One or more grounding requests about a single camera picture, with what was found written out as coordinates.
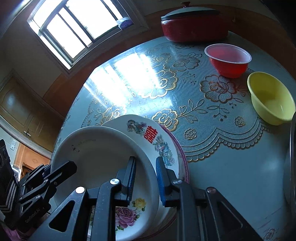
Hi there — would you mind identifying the white plate with purple rim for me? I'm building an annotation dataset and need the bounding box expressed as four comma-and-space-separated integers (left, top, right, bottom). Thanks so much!
139, 125, 190, 240

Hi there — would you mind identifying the white plate with red characters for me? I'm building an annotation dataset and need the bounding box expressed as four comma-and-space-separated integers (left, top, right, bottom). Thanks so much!
104, 114, 179, 238

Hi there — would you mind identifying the white plate with rose print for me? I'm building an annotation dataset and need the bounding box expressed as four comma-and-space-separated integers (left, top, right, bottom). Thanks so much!
51, 126, 159, 240

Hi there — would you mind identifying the stainless steel bowl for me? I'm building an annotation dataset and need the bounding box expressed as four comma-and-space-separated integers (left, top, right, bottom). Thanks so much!
283, 113, 295, 204

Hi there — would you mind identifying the red plastic bowl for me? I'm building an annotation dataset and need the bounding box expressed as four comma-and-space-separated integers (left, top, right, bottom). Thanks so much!
204, 44, 252, 78

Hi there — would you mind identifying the yellow plastic bowl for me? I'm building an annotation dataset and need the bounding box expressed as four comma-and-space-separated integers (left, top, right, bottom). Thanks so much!
247, 72, 295, 126

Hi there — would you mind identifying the wooden door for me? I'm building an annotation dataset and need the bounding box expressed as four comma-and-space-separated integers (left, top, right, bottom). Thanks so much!
1, 75, 63, 152

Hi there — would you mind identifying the floral plastic tablecloth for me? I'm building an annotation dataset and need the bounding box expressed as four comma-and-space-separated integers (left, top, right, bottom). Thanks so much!
56, 33, 295, 240

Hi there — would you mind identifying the window with metal bars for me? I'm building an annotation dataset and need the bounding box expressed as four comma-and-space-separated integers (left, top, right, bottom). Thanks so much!
27, 1, 149, 73

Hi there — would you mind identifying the red electric cooking pot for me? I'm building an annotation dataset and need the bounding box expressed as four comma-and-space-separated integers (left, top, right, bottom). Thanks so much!
161, 14, 231, 43

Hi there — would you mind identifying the blue white pack on sill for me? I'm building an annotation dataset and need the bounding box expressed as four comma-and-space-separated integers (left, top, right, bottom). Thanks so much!
116, 17, 134, 30

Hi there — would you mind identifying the pot lid with red knob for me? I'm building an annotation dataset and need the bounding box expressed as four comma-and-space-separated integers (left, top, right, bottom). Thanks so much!
161, 1, 220, 21

